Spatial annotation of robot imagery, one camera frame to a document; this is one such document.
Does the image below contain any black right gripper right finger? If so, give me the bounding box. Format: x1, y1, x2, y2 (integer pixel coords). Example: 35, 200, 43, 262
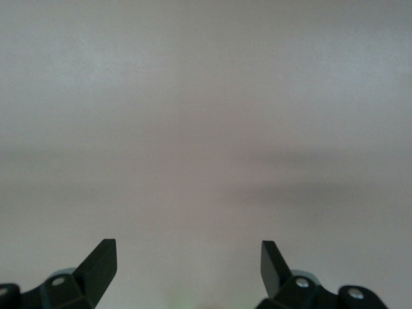
255, 239, 389, 309

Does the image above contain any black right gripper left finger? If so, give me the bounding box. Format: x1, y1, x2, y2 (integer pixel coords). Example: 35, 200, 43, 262
0, 238, 118, 309

